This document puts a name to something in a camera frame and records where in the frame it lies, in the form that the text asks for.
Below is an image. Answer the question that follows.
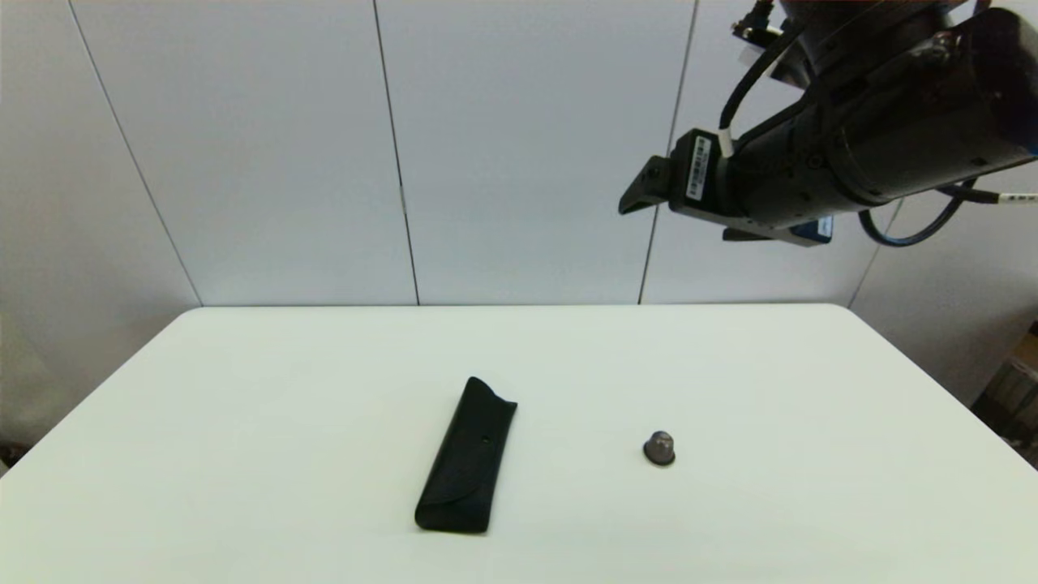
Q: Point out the black glasses case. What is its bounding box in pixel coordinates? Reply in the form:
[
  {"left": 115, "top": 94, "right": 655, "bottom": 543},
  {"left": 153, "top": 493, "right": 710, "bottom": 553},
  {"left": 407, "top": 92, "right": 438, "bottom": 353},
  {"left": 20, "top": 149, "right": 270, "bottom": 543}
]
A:
[{"left": 414, "top": 376, "right": 518, "bottom": 535}]

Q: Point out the black looping arm cable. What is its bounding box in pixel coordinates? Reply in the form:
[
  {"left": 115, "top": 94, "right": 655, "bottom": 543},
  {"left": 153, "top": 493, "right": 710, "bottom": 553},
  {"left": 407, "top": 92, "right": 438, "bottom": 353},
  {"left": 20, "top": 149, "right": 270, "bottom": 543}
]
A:
[{"left": 858, "top": 180, "right": 1038, "bottom": 248}]

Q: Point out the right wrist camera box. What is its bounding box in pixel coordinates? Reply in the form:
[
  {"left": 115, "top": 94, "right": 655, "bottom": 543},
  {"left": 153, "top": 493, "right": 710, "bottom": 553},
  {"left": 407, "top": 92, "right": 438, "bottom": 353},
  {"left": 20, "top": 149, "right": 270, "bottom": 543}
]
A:
[{"left": 722, "top": 215, "right": 834, "bottom": 247}]

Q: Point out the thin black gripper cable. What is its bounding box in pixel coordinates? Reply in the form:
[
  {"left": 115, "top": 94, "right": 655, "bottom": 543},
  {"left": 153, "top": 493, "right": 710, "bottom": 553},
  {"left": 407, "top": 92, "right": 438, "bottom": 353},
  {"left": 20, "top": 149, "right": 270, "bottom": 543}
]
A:
[{"left": 718, "top": 0, "right": 812, "bottom": 159}]

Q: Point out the grey coffee capsule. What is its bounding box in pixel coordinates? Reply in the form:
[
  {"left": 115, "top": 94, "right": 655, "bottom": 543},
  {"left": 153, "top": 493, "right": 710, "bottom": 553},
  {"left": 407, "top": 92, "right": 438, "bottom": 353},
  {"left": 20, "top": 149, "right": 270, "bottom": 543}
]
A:
[{"left": 643, "top": 431, "right": 677, "bottom": 467}]

